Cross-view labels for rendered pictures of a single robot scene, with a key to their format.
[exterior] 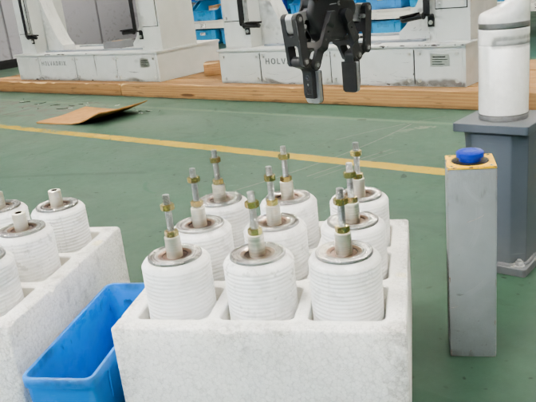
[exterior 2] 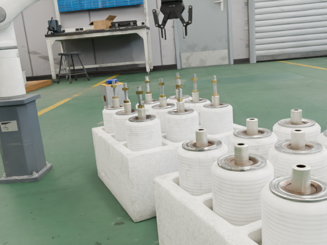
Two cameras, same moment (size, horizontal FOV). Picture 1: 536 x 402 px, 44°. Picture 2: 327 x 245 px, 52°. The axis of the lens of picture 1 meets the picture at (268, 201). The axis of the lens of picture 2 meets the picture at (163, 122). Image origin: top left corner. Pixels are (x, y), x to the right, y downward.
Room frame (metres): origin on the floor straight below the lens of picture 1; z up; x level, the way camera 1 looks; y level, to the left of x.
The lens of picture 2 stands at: (1.58, 0.82, 0.44)
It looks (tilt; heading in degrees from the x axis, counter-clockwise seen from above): 13 degrees down; 233
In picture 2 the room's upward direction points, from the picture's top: 5 degrees counter-clockwise
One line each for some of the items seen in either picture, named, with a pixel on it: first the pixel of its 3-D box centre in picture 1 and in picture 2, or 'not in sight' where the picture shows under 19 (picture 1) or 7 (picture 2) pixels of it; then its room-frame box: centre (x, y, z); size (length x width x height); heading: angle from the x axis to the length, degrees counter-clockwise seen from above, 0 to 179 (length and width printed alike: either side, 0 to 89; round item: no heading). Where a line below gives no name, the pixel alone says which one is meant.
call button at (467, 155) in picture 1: (470, 156); (112, 82); (0.95, -0.31, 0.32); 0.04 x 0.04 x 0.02
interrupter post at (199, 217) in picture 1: (199, 216); (180, 107); (0.97, 0.11, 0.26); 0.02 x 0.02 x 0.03
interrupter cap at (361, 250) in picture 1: (344, 252); (179, 97); (0.80, -0.09, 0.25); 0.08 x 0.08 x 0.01
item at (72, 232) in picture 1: (67, 251); (204, 189); (1.16, 0.38, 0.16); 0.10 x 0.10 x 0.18
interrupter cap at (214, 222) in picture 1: (199, 224); (180, 111); (0.97, 0.11, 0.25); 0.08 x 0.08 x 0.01
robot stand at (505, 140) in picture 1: (502, 190); (20, 137); (1.27, -0.47, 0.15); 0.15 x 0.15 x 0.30; 49
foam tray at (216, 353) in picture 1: (284, 317); (167, 155); (0.94, -0.01, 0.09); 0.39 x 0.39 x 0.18; 76
